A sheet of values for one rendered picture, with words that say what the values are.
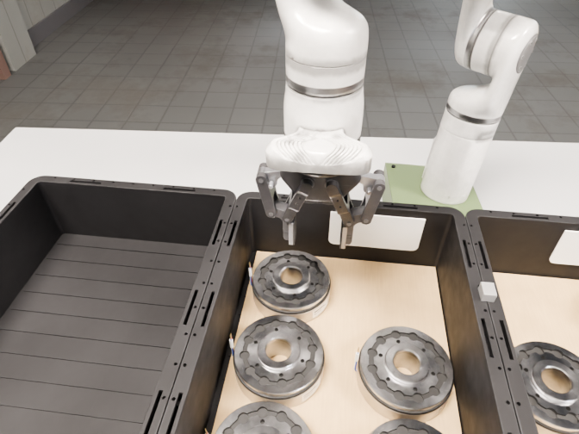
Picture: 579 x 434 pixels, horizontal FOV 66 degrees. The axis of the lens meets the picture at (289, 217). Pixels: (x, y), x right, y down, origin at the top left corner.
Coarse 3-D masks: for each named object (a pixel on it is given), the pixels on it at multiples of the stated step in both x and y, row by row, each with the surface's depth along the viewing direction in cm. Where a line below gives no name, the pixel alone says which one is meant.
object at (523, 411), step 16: (544, 224) 57; (560, 224) 57; (576, 224) 56; (480, 240) 54; (480, 256) 52; (480, 272) 50; (496, 288) 49; (496, 304) 47; (496, 320) 46; (496, 336) 44; (512, 352) 43; (512, 368) 42; (512, 384) 40; (512, 400) 39; (528, 400) 39; (528, 416) 38; (528, 432) 37
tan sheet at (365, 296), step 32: (256, 256) 66; (352, 288) 61; (384, 288) 61; (416, 288) 61; (320, 320) 57; (352, 320) 57; (384, 320) 57; (416, 320) 57; (352, 352) 54; (448, 352) 54; (224, 384) 51; (320, 384) 51; (352, 384) 51; (224, 416) 48; (320, 416) 48; (352, 416) 48; (448, 416) 48
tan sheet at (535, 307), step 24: (504, 288) 61; (528, 288) 61; (552, 288) 61; (576, 288) 61; (504, 312) 58; (528, 312) 58; (552, 312) 58; (576, 312) 58; (528, 336) 56; (552, 336) 56; (576, 336) 56
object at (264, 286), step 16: (272, 256) 62; (288, 256) 62; (304, 256) 62; (256, 272) 59; (272, 272) 59; (320, 272) 60; (256, 288) 57; (272, 288) 58; (304, 288) 57; (320, 288) 58; (272, 304) 55; (288, 304) 55; (304, 304) 55
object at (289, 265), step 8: (280, 264) 60; (288, 264) 60; (296, 264) 60; (280, 272) 59; (304, 272) 59; (280, 280) 58; (304, 280) 58; (280, 288) 57; (288, 288) 57; (296, 288) 57
